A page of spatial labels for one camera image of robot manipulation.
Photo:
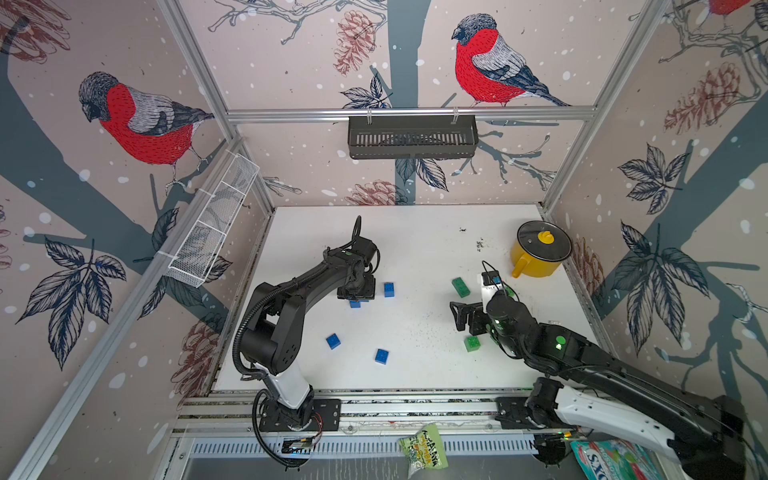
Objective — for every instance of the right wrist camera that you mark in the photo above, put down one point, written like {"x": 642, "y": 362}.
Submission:
{"x": 491, "y": 279}

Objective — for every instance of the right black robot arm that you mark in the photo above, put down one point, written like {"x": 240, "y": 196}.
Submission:
{"x": 582, "y": 385}

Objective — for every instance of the colourful wipes pack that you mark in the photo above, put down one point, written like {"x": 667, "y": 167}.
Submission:
{"x": 614, "y": 459}

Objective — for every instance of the blue lego brick bottom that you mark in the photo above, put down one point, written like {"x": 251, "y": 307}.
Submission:
{"x": 381, "y": 356}

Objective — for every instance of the green lego brick lower left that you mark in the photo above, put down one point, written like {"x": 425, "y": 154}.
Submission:
{"x": 471, "y": 343}

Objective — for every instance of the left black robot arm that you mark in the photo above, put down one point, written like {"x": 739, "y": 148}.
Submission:
{"x": 269, "y": 335}

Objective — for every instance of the white wire mesh basket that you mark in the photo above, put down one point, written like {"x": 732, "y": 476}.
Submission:
{"x": 193, "y": 262}

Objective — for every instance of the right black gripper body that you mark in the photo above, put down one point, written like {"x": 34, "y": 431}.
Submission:
{"x": 509, "y": 344}

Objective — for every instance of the yellow pot with glass lid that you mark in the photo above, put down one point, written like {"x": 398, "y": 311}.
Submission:
{"x": 539, "y": 249}

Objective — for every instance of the long green lego brick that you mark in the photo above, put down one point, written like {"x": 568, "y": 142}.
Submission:
{"x": 460, "y": 287}

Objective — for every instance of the black wire shelf basket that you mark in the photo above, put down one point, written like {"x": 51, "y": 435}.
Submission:
{"x": 412, "y": 137}

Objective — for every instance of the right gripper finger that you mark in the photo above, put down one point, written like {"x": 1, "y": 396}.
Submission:
{"x": 477, "y": 320}
{"x": 461, "y": 314}

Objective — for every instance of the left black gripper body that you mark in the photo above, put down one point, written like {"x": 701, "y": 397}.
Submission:
{"x": 365, "y": 289}

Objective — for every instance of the green snack bag front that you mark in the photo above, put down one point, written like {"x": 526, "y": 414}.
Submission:
{"x": 424, "y": 450}

